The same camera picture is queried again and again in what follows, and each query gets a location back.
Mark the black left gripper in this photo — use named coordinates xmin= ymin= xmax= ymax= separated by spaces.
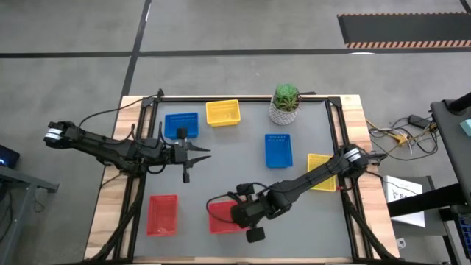
xmin=169 ymin=127 xmax=213 ymax=184

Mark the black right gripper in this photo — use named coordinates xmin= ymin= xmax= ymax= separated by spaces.
xmin=230 ymin=183 xmax=268 ymax=244

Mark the red plastic basket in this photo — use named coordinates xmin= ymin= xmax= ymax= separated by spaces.
xmin=146 ymin=194 xmax=179 ymax=237
xmin=208 ymin=200 xmax=252 ymax=235

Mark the blue plastic basket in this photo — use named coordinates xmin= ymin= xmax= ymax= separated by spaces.
xmin=264 ymin=133 xmax=294 ymax=169
xmin=163 ymin=112 xmax=200 ymax=141

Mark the yellow plastic basket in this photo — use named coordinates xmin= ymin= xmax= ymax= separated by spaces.
xmin=307 ymin=152 xmax=337 ymax=193
xmin=205 ymin=99 xmax=242 ymax=128

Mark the white patterned plant pot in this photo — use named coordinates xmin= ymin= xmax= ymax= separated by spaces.
xmin=268 ymin=96 xmax=300 ymax=127

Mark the green artificial succulent plant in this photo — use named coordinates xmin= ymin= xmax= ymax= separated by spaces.
xmin=274 ymin=83 xmax=301 ymax=113

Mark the white cardboard box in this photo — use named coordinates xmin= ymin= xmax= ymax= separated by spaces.
xmin=382 ymin=174 xmax=426 ymax=228

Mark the black electronic device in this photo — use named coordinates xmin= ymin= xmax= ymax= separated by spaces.
xmin=0 ymin=144 xmax=21 ymax=170

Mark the black power adapter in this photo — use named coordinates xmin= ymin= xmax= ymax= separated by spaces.
xmin=408 ymin=114 xmax=432 ymax=130

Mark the black desk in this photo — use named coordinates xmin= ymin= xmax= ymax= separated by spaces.
xmin=386 ymin=91 xmax=471 ymax=218

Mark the blue crate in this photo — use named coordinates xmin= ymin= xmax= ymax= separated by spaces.
xmin=458 ymin=215 xmax=471 ymax=255

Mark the black orange-striped floor mat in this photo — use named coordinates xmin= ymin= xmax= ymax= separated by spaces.
xmin=337 ymin=12 xmax=471 ymax=49

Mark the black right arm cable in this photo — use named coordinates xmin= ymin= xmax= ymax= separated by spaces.
xmin=205 ymin=191 xmax=242 ymax=225

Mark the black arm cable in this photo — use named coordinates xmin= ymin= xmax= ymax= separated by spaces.
xmin=205 ymin=191 xmax=242 ymax=225
xmin=78 ymin=89 xmax=165 ymax=129

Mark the black aluminium rig frame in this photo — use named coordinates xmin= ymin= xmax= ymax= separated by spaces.
xmin=82 ymin=88 xmax=406 ymax=265

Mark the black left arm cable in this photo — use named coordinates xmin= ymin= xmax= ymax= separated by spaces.
xmin=78 ymin=89 xmax=165 ymax=129

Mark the white floor cable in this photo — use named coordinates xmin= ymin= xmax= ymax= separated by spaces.
xmin=366 ymin=124 xmax=414 ymax=154

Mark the grey metal desk frame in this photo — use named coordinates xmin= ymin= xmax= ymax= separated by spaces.
xmin=0 ymin=164 xmax=60 ymax=265

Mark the black floor cable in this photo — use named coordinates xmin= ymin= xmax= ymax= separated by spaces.
xmin=371 ymin=127 xmax=439 ymax=162

